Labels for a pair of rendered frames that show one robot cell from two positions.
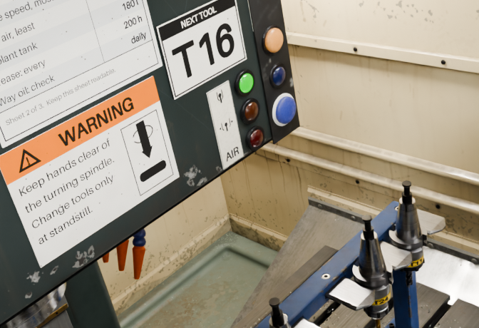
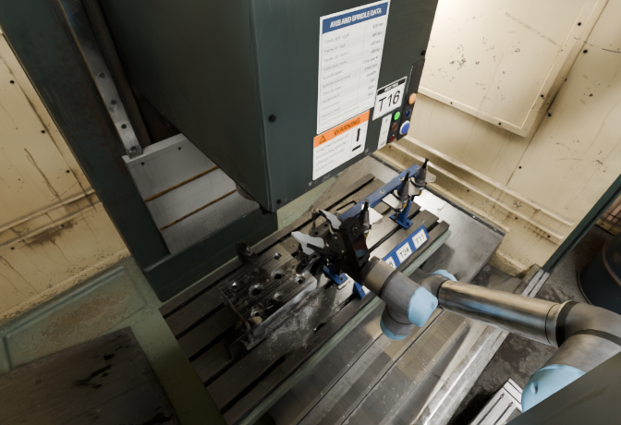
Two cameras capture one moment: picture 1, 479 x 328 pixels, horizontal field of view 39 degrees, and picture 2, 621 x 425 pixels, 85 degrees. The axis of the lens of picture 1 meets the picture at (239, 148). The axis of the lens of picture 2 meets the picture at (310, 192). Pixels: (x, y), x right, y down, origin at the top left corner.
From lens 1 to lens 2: 26 cm
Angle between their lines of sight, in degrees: 15
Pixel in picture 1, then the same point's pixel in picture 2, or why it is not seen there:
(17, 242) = (310, 170)
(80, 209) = (331, 160)
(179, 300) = not seen: hidden behind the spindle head
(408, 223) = (421, 176)
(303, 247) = (356, 171)
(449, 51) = (456, 98)
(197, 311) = not seen: hidden behind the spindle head
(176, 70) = (377, 108)
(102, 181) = (340, 150)
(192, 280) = not seen: hidden behind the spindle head
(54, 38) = (345, 92)
